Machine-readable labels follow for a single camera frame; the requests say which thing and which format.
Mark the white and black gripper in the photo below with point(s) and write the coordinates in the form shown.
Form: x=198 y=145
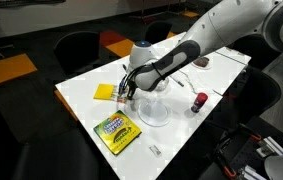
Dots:
x=127 y=86

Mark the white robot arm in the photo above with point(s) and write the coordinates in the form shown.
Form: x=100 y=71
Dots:
x=226 y=22

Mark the clear white plastic plate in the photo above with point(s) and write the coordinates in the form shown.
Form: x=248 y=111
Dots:
x=153 y=113

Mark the Crayola washable markers box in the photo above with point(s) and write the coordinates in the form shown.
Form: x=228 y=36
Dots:
x=117 y=132

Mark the plate with chocolate pastry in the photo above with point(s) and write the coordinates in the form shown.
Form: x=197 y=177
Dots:
x=202 y=63

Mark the black and white marker pen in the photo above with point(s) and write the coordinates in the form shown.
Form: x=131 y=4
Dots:
x=179 y=82

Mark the black office chair right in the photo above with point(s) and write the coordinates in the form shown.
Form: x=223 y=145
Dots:
x=157 y=31

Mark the black office chair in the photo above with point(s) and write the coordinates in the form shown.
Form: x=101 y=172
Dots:
x=157 y=31
x=78 y=52

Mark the red capped spice bottle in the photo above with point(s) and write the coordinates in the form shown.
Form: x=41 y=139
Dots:
x=199 y=102

